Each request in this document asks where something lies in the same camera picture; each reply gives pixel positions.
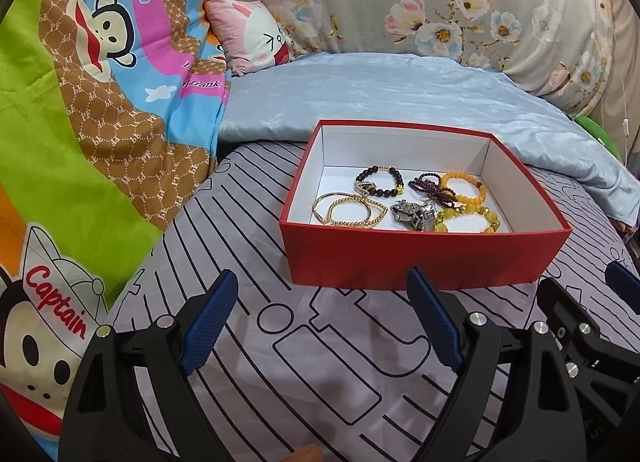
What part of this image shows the garnet bead bracelet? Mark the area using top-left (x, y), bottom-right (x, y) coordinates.
top-left (408, 172), bottom-right (457, 209)

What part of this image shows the green object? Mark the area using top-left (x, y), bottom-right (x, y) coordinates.
top-left (572, 114), bottom-right (624, 163)

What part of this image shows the red cardboard box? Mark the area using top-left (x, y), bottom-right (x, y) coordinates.
top-left (279, 119), bottom-right (573, 291)

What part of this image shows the silver wristwatch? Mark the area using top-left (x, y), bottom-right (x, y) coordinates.
top-left (390, 199), bottom-right (439, 233)

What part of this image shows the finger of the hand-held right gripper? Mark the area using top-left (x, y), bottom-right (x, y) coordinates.
top-left (604, 261), bottom-right (640, 315)
top-left (538, 278), bottom-right (640, 462)

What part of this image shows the gold bangle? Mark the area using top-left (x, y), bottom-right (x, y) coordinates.
top-left (313, 191), bottom-right (352, 226)

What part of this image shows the light blue satin blanket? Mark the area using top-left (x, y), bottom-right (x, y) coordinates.
top-left (217, 52), bottom-right (640, 223)

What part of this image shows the orange bead bracelet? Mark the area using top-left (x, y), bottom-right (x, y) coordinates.
top-left (440, 171), bottom-right (487, 205)

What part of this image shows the person's left hand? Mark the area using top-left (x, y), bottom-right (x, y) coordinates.
top-left (289, 444), bottom-right (327, 462)

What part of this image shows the pink rabbit pillow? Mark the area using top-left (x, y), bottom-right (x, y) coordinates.
top-left (202, 0), bottom-right (294, 78)

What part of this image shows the dark brown bead bracelet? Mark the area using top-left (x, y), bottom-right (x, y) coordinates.
top-left (354, 166), bottom-right (405, 198)

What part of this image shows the gold bead bracelet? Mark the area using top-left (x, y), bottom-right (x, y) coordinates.
top-left (327, 195), bottom-right (389, 229)

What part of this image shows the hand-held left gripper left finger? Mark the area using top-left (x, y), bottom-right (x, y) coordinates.
top-left (59, 269), bottom-right (239, 462)

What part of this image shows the colourful cartoon monkey blanket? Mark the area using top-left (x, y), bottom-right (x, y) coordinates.
top-left (0, 0), bottom-right (239, 445)

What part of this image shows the beige cloth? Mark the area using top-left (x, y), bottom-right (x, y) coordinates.
top-left (597, 0), bottom-right (640, 153)

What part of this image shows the yellow bead bracelet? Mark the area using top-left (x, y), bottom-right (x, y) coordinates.
top-left (433, 204), bottom-right (502, 235)

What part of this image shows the grey line-patterned bed sheet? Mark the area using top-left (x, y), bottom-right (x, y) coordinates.
top-left (107, 139), bottom-right (640, 462)

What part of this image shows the white cable with switch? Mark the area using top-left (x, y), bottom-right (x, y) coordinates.
top-left (602, 2), bottom-right (632, 153)

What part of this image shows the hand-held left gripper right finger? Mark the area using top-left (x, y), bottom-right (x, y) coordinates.
top-left (406, 267), bottom-right (587, 462)

